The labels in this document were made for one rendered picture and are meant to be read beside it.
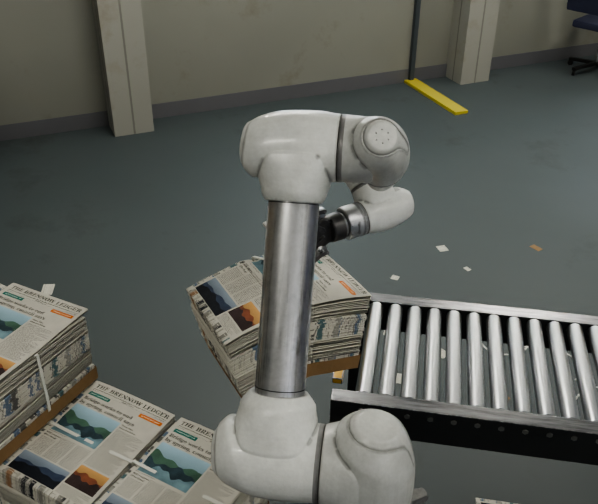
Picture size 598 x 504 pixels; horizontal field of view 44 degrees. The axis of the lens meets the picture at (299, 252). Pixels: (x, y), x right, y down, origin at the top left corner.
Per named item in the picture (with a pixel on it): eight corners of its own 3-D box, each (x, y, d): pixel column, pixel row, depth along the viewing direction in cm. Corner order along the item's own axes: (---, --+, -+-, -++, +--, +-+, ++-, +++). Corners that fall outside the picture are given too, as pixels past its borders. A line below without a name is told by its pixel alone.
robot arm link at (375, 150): (411, 133, 152) (344, 129, 153) (415, 102, 134) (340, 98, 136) (406, 196, 150) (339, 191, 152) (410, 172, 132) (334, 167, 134)
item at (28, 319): (-16, 394, 176) (-17, 391, 175) (-97, 357, 187) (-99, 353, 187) (89, 312, 204) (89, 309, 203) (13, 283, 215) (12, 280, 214)
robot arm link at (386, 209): (361, 242, 200) (342, 198, 203) (410, 225, 206) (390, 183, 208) (376, 229, 190) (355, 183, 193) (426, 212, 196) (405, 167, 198)
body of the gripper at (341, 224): (348, 216, 189) (316, 227, 186) (349, 244, 194) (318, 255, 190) (333, 204, 195) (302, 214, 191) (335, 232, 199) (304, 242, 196)
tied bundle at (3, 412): (-2, 470, 186) (-23, 402, 174) (-83, 429, 198) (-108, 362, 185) (99, 379, 214) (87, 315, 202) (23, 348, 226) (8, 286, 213)
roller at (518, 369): (513, 426, 211) (516, 413, 208) (504, 325, 250) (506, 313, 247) (531, 428, 210) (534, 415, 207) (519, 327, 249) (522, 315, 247)
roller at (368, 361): (362, 409, 218) (350, 399, 216) (376, 313, 257) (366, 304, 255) (374, 401, 215) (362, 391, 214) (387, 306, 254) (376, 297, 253)
